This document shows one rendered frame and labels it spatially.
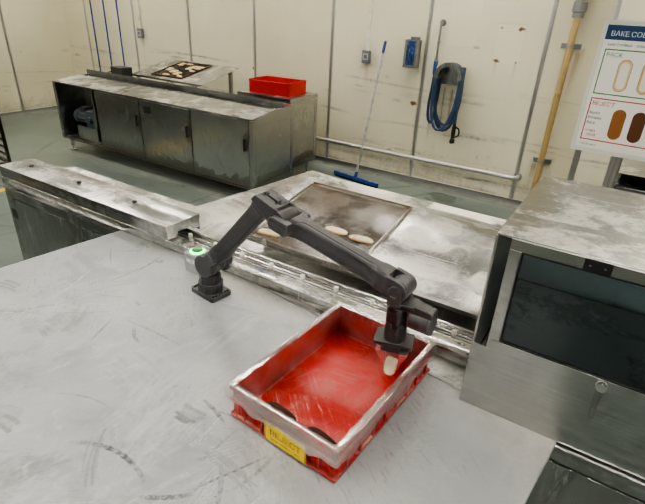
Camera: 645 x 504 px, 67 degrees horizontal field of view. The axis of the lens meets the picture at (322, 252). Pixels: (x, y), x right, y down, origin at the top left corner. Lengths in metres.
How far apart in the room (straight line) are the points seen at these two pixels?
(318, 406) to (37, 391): 0.72
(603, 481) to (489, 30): 4.29
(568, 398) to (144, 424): 0.99
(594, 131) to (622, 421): 1.17
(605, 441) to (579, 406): 0.10
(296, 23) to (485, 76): 2.23
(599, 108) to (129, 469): 1.88
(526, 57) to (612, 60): 3.00
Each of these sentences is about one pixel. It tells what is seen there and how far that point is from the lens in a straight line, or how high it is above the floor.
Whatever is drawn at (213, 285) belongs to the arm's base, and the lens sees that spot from 1.69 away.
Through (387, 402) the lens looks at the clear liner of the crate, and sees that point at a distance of 1.19.
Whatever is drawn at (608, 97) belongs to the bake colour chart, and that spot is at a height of 1.48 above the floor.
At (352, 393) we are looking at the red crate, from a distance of 1.33.
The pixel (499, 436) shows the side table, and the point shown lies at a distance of 1.33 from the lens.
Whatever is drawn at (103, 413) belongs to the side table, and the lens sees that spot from 1.36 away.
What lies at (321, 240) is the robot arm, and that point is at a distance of 1.29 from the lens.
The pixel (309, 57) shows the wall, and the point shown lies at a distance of 5.99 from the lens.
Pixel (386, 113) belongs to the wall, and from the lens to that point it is 5.55.
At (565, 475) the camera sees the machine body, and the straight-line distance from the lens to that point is 1.44.
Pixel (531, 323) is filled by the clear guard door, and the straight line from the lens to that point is 1.20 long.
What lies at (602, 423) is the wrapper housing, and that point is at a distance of 1.31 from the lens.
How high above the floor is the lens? 1.73
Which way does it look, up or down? 27 degrees down
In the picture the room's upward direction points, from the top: 3 degrees clockwise
